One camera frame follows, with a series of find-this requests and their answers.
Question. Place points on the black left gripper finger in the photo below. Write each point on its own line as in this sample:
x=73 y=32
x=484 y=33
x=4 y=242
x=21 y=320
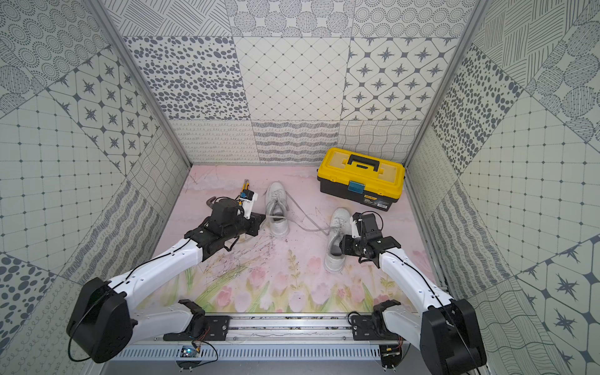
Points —
x=253 y=229
x=255 y=217

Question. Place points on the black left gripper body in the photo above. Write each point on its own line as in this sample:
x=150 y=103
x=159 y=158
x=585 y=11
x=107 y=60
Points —
x=255 y=225

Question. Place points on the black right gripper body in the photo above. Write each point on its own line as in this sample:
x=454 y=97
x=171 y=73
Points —
x=357 y=246

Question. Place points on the white sneaker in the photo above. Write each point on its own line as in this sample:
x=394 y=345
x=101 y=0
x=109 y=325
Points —
x=341 y=221
x=277 y=210

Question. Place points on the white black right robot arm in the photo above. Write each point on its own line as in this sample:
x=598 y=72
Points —
x=445 y=330

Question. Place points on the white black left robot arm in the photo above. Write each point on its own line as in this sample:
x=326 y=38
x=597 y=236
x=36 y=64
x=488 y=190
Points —
x=106 y=317

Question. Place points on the dark metal hex key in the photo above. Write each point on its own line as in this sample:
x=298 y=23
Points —
x=212 y=201

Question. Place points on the pink floral table mat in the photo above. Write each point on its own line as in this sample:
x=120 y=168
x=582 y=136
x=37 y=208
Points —
x=267 y=274

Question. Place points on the yellow black plastic toolbox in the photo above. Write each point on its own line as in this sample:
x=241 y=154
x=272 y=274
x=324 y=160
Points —
x=366 y=180

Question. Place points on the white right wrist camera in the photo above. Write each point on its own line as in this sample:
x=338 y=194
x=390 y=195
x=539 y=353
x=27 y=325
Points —
x=356 y=227

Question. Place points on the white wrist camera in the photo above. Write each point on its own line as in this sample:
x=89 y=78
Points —
x=247 y=200
x=356 y=227

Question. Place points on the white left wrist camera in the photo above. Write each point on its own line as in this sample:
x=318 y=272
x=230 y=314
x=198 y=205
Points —
x=247 y=200

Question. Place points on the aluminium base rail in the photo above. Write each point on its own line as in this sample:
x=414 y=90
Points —
x=278 y=337

